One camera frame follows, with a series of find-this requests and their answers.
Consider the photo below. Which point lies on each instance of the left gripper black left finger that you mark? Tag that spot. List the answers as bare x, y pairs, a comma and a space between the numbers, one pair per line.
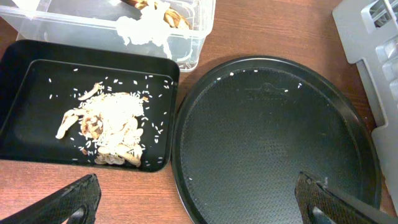
75, 203

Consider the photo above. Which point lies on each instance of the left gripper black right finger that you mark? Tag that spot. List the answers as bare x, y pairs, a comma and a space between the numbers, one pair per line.
319, 203

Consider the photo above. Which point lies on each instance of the food scraps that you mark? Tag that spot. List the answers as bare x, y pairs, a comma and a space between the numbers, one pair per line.
116, 118

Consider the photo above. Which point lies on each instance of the white tissue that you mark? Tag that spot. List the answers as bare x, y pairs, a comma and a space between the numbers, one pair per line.
151, 27

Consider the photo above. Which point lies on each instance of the grey dishwasher rack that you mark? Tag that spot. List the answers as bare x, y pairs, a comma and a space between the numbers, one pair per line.
368, 33

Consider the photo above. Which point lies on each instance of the round black tray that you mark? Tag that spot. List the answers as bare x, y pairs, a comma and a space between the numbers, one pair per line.
247, 129

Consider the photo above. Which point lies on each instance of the black rectangular tray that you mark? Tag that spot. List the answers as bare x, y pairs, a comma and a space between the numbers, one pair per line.
40, 81

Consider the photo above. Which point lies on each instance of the clear plastic bin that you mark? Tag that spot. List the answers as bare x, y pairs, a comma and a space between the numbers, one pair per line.
92, 24

